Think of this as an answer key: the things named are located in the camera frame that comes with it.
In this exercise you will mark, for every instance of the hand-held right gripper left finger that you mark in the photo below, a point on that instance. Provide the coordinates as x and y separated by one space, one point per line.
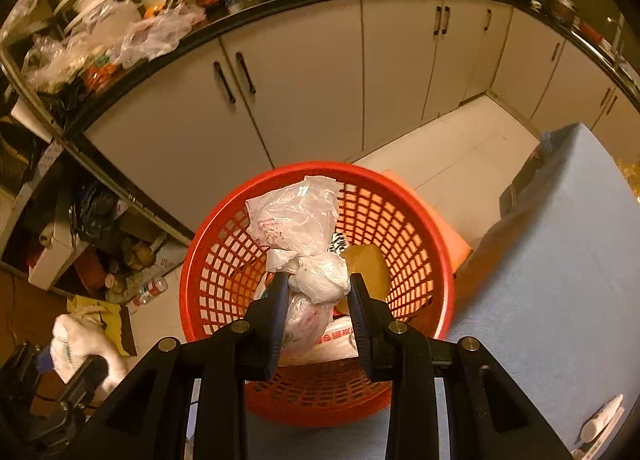
280 320

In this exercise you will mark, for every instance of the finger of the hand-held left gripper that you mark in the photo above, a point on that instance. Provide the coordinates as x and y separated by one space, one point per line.
25 362
85 377

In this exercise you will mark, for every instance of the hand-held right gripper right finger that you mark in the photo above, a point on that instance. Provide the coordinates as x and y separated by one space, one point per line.
357 320

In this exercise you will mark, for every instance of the golden tin container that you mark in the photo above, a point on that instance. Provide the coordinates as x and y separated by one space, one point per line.
370 265

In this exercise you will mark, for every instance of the red plastic basket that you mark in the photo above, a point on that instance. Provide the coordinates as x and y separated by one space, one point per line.
220 260

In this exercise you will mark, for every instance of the clear knotted plastic bag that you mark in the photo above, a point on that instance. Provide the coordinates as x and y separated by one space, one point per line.
295 220

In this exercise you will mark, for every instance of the yellow bag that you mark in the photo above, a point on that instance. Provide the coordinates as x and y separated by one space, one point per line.
107 320

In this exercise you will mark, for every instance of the white cardboard box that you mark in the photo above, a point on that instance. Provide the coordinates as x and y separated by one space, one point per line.
55 265

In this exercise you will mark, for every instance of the plastic water bottle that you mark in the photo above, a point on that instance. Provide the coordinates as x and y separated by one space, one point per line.
150 290

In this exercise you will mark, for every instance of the orange flat board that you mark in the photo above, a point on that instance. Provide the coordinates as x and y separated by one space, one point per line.
457 245

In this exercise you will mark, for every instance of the cluttered open shelf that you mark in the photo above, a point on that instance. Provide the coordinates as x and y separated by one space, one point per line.
90 220

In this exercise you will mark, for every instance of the blue tablecloth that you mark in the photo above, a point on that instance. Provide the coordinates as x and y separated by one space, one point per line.
540 290

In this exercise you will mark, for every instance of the white lower kitchen cabinets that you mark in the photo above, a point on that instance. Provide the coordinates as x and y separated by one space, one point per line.
310 80

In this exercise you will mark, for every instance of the white tube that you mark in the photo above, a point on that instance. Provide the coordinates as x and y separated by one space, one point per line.
602 415

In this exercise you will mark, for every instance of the crinkled transparent plastic wrap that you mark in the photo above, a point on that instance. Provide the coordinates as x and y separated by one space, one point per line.
60 60

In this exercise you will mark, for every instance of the crumpled clear plastic bag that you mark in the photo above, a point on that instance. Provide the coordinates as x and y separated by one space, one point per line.
150 32

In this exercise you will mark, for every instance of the black kitchen countertop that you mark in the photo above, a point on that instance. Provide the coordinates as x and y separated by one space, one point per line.
280 0

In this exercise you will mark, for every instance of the stack of white bowls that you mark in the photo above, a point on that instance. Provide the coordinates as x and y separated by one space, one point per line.
87 0

